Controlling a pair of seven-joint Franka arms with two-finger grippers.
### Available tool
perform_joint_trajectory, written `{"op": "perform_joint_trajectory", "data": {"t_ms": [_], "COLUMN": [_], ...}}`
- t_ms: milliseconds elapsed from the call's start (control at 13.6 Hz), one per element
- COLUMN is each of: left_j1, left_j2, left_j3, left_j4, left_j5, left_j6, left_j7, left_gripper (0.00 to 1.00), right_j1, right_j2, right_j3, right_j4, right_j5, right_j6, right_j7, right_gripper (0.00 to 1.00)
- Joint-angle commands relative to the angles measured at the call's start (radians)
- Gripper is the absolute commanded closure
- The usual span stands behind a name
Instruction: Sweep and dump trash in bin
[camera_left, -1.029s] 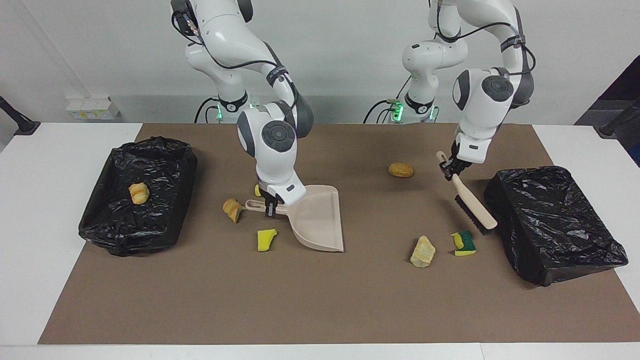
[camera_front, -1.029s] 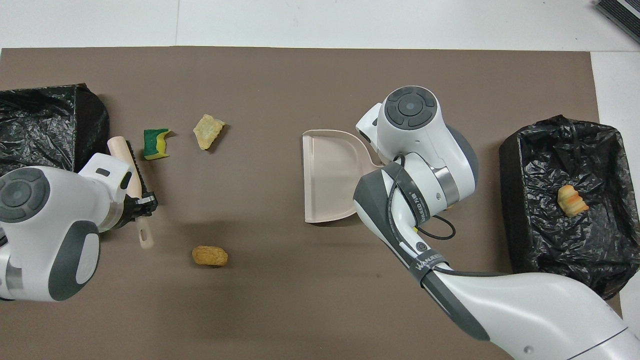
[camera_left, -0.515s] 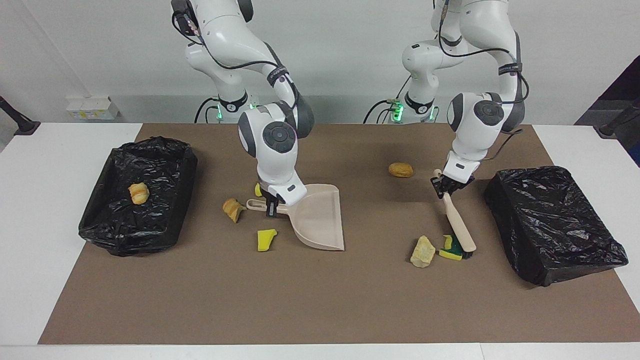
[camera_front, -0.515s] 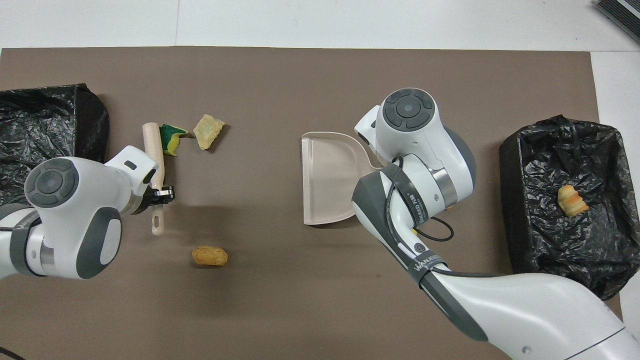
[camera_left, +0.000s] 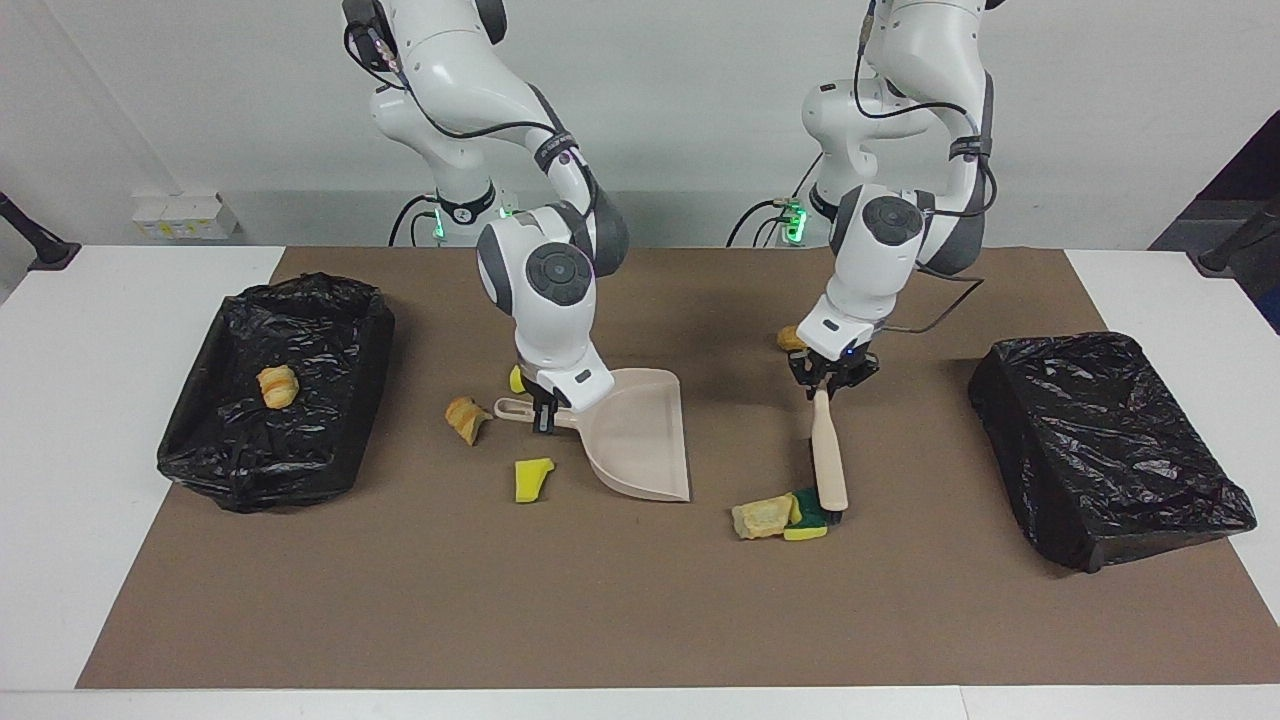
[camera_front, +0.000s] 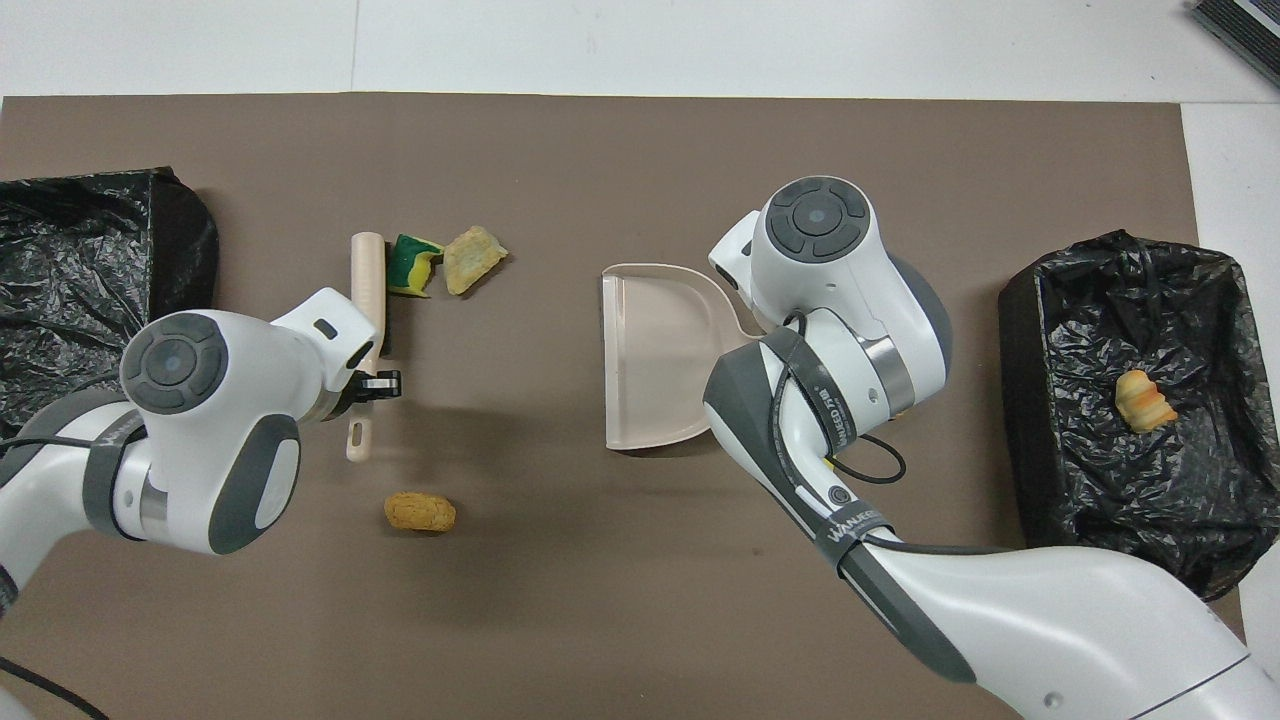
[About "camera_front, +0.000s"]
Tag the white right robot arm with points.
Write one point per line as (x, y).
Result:
(850, 290)

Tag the green and yellow sponge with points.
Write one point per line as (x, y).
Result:
(408, 262)

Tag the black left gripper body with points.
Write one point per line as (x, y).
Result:
(380, 385)

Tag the open bin with black bag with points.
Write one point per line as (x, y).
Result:
(1180, 500)

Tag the dark ribbed box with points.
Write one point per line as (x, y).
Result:
(1245, 25)

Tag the brown oval bread roll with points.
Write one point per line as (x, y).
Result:
(420, 512)

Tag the pale bread chunk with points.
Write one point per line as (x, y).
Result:
(470, 260)

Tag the beige hand brush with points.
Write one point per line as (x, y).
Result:
(368, 280)

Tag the beige plastic dustpan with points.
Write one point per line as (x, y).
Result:
(650, 360)

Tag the brown table mat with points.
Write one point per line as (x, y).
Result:
(560, 600)

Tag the bin covered by black bag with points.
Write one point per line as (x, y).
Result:
(80, 250)

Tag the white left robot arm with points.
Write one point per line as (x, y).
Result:
(200, 450)

